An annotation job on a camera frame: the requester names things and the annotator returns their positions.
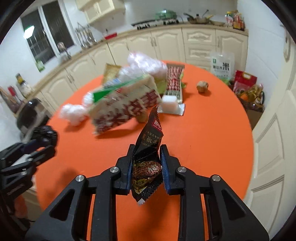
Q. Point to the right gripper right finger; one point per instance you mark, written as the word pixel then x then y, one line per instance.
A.
pixel 209 208

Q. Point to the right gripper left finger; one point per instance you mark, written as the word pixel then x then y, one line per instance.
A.
pixel 87 206

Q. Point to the white plastic bag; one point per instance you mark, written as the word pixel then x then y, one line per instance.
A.
pixel 144 63
pixel 75 114

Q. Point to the black pepper beef wrapper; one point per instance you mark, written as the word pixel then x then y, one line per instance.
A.
pixel 146 164

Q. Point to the large glutinous rice snack bag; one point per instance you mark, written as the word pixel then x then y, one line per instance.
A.
pixel 118 104

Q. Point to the red white snack wrapper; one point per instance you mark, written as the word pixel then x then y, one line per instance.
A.
pixel 174 86

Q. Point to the kitchen window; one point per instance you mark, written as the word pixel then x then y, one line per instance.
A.
pixel 44 27

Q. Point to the cream upper kitchen cabinets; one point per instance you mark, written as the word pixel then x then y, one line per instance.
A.
pixel 98 10

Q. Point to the white panel door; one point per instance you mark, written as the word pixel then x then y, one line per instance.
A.
pixel 271 191

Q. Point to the black rice cooker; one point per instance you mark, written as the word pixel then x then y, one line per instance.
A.
pixel 32 115

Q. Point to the white jar on counter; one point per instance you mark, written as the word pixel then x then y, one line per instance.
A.
pixel 23 87

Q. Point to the round orange table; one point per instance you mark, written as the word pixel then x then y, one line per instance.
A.
pixel 213 136

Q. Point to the green dish soap bottle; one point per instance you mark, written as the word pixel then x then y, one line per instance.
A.
pixel 40 65

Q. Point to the cardboard box with oil bottles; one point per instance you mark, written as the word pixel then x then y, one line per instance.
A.
pixel 253 102

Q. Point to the sink faucet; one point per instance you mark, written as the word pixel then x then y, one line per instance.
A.
pixel 62 48

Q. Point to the gold snack packet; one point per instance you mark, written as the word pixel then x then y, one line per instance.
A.
pixel 110 72

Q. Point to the brown crumpled paper ball far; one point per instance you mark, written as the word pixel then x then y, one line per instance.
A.
pixel 202 86

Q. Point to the red gift box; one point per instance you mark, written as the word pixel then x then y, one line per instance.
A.
pixel 243 81

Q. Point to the hanging utensil rack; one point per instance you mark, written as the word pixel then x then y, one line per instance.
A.
pixel 85 36

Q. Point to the white rice bag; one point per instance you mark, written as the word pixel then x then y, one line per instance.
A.
pixel 222 66

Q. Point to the red basin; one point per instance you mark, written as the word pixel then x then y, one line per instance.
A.
pixel 110 36

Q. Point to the black gas stove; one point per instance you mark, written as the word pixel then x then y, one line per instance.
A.
pixel 154 23

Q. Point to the condiment bottles group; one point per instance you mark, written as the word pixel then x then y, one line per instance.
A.
pixel 234 19

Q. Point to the wok with lid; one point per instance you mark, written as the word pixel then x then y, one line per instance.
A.
pixel 199 19

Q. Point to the green electric pot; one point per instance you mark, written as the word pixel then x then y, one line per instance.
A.
pixel 165 14

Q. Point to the metal door handle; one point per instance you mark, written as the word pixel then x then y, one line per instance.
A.
pixel 287 45

